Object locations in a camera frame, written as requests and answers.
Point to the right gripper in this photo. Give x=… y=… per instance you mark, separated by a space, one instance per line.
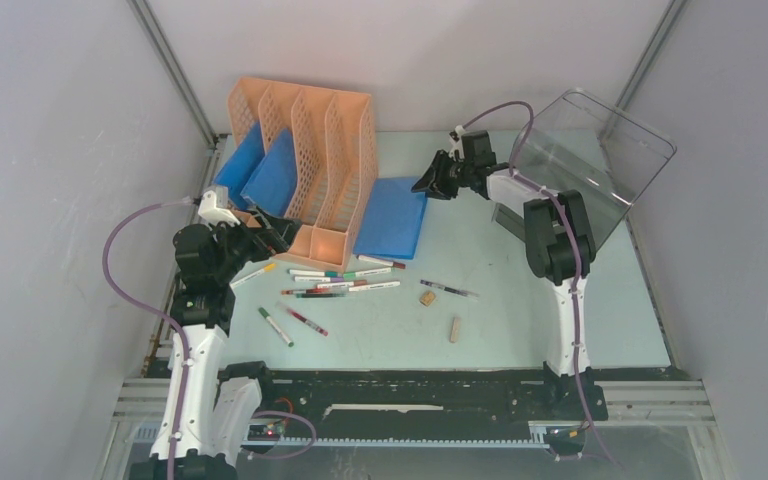
x=433 y=181

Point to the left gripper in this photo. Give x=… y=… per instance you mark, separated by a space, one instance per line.
x=262 y=242

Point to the blue folder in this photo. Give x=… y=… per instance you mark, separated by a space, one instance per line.
x=238 y=170
x=273 y=183
x=392 y=221

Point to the blue folder front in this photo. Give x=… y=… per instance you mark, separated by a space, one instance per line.
x=238 y=170

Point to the small cork block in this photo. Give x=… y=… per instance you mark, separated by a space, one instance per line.
x=427 y=298

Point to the clear plastic drawer cabinet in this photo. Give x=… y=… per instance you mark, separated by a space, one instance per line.
x=581 y=142

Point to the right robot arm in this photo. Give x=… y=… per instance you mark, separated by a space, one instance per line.
x=559 y=247

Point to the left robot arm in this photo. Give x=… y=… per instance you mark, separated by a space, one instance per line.
x=209 y=406

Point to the yellow cap marker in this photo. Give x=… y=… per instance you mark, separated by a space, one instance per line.
x=267 y=268

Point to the purple cap marker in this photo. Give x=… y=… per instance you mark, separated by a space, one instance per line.
x=318 y=279

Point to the dark green pen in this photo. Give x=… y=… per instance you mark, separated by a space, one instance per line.
x=320 y=295

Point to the red marker in cluster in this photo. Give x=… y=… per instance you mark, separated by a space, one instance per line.
x=291 y=292

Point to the red pen lower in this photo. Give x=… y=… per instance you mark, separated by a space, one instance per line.
x=308 y=322

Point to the green cap marker lower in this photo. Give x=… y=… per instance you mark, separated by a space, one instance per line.
x=276 y=327

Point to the green cap marker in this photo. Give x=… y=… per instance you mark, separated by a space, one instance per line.
x=276 y=327
x=366 y=272

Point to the green cap marker upper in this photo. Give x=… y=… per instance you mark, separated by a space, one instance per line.
x=366 y=272

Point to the brown cap marker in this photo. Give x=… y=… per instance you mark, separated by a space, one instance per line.
x=381 y=261

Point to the clear purple pen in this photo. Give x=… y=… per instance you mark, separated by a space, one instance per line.
x=448 y=289

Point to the orange plastic file organizer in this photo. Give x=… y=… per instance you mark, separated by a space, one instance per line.
x=334 y=139

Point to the white marker right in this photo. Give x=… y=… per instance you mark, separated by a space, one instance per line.
x=375 y=286

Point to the tan eraser stick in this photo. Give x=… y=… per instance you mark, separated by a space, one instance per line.
x=455 y=330

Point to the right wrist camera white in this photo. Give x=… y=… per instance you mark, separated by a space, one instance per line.
x=455 y=139

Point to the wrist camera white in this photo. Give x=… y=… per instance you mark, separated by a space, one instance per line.
x=215 y=207
x=455 y=139

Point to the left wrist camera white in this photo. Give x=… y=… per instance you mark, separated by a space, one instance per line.
x=215 y=207

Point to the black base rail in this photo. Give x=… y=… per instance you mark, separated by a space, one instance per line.
x=427 y=405

